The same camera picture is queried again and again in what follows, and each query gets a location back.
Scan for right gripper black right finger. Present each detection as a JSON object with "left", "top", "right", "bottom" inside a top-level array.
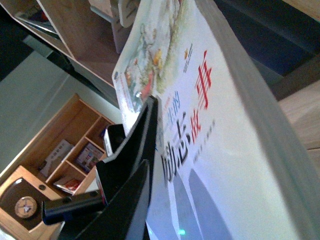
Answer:
[{"left": 58, "top": 159, "right": 150, "bottom": 240}]

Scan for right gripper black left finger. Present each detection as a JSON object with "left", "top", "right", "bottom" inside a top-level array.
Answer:
[{"left": 96, "top": 96, "right": 158, "bottom": 205}]

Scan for white book with red title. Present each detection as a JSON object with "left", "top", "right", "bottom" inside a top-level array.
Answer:
[{"left": 112, "top": 0, "right": 320, "bottom": 240}]

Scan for distant wooden cubby shelf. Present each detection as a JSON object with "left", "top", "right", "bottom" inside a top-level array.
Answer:
[{"left": 0, "top": 93, "right": 118, "bottom": 235}]

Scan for books on upper shelf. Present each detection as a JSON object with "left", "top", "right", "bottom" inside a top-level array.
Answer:
[{"left": 15, "top": 5, "right": 59, "bottom": 39}]

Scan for colourful book in cubby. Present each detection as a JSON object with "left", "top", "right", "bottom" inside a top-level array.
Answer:
[{"left": 75, "top": 142, "right": 104, "bottom": 173}]

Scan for red book lying in cubby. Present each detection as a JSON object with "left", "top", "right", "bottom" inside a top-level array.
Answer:
[{"left": 53, "top": 176, "right": 82, "bottom": 195}]

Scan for white book in cubby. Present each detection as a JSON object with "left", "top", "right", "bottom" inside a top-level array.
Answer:
[{"left": 38, "top": 139, "right": 74, "bottom": 178}]

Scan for black handheld device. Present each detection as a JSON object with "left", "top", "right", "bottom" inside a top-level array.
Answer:
[{"left": 41, "top": 190, "right": 105, "bottom": 225}]

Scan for round wooden clock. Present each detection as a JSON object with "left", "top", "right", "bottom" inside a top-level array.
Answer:
[{"left": 14, "top": 196, "right": 38, "bottom": 219}]

